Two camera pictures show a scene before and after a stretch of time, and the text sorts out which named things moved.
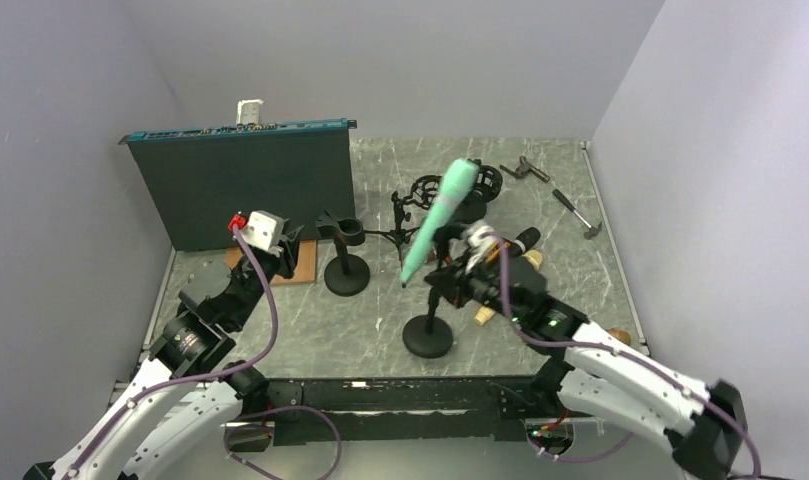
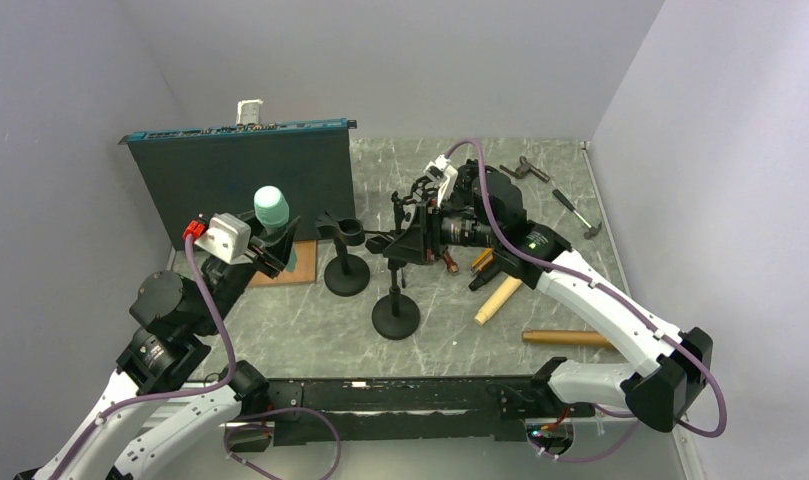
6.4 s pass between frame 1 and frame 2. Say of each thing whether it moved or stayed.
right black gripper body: moved
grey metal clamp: stayed
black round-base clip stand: moved
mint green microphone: moved
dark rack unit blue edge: stayed
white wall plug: stayed
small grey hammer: stayed
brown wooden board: stayed
